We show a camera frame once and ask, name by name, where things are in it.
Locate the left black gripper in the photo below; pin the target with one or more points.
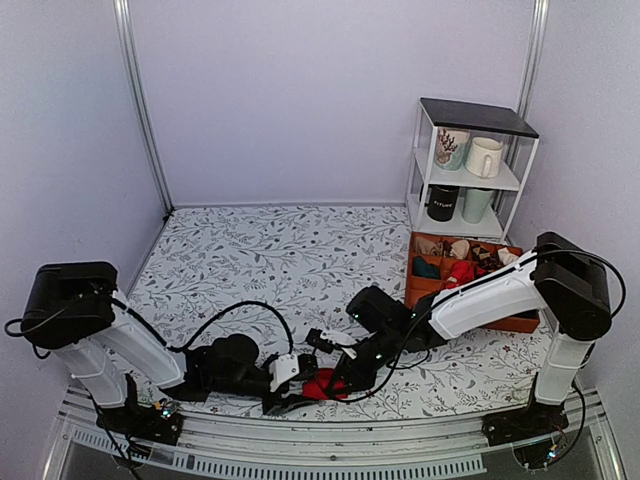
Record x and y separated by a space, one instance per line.
279 405

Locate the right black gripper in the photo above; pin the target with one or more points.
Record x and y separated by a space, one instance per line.
361 380

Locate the red sock pair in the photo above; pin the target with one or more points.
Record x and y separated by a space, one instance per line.
325 377

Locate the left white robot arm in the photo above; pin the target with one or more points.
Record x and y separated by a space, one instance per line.
76 311

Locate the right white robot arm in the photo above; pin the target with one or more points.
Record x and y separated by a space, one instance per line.
555 278

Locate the teal rolled socks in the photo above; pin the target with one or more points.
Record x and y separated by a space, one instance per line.
423 269

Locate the beige rolled socks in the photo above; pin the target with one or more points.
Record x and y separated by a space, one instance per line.
425 246

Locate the red white rolled socks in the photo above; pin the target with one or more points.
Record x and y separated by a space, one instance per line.
461 273

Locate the tan rolled socks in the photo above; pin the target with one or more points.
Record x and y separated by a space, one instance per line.
459 249

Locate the brown argyle socks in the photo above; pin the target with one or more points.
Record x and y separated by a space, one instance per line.
485 258

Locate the cream rolled socks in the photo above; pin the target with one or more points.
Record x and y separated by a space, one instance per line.
506 257

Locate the floral tablecloth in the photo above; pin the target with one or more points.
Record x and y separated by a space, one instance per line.
274 273

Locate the orange wooden divided tray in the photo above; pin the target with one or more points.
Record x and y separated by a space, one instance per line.
417 287

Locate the black mug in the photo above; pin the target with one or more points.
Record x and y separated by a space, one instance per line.
442 202

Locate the pale green cup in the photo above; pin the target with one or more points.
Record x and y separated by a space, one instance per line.
476 202

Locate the white shelf rack black top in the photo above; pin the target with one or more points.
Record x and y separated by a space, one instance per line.
520 142

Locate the coral pattern mug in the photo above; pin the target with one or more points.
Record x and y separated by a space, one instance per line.
451 148

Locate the white ribbed mug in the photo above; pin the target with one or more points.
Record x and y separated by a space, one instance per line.
484 157

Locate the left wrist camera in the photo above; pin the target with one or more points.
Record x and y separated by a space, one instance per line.
285 367

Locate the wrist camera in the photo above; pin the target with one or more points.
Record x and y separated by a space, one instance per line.
285 367
329 340

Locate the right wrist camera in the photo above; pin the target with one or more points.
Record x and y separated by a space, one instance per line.
329 340

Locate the aluminium front rail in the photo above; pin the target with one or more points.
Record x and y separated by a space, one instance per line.
223 447

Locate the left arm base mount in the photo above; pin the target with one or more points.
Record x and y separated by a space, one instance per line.
160 423

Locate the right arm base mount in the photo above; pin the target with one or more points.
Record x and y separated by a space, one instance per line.
534 420

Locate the right aluminium frame post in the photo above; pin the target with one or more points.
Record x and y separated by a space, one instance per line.
533 56

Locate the aluminium frame post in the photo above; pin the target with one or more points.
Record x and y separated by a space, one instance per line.
125 31
533 56

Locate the left aluminium frame post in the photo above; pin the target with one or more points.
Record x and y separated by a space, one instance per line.
125 31

